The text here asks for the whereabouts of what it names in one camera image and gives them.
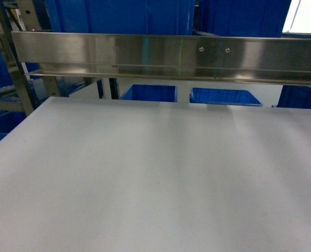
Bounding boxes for blue bin lower left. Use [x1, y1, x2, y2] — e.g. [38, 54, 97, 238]
[121, 84, 177, 102]

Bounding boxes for blue bin lower centre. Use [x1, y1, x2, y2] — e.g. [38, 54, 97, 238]
[189, 88, 262, 107]

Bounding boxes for large blue bin upper left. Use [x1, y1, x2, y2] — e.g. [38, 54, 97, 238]
[46, 1, 195, 35]

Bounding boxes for blue bin upper centre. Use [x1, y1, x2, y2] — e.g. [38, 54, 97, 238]
[198, 0, 291, 38]

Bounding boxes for blue bin lower right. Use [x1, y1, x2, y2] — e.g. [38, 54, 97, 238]
[276, 85, 311, 109]

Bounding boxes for stainless steel shelf rail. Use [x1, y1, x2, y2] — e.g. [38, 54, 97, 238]
[12, 31, 311, 86]

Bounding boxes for steel shelf upright post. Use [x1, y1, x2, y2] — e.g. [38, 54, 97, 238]
[0, 1, 36, 115]

